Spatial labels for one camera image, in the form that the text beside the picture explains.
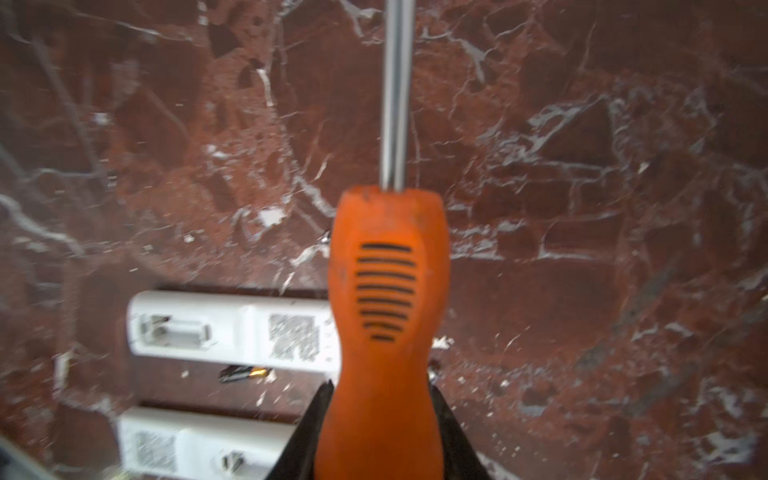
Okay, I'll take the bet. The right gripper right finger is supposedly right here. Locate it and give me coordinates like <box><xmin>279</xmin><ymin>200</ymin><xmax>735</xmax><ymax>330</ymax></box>
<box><xmin>430</xmin><ymin>385</ymin><xmax>490</xmax><ymax>480</ymax></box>

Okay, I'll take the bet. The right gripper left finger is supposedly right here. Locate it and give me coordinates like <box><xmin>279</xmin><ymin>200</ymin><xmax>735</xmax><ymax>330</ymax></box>
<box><xmin>266</xmin><ymin>381</ymin><xmax>334</xmax><ymax>480</ymax></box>

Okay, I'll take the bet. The white remote control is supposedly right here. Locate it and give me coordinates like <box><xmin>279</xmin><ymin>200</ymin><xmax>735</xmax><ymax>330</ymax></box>
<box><xmin>126</xmin><ymin>291</ymin><xmax>341</xmax><ymax>376</ymax></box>

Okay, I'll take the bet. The white remote with coloured buttons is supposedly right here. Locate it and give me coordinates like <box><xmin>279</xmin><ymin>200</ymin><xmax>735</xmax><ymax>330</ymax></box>
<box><xmin>117</xmin><ymin>407</ymin><xmax>295</xmax><ymax>479</ymax></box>

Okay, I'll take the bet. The orange handled screwdriver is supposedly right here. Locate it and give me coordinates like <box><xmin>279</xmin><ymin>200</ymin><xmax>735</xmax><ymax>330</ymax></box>
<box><xmin>314</xmin><ymin>1</ymin><xmax>450</xmax><ymax>479</ymax></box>

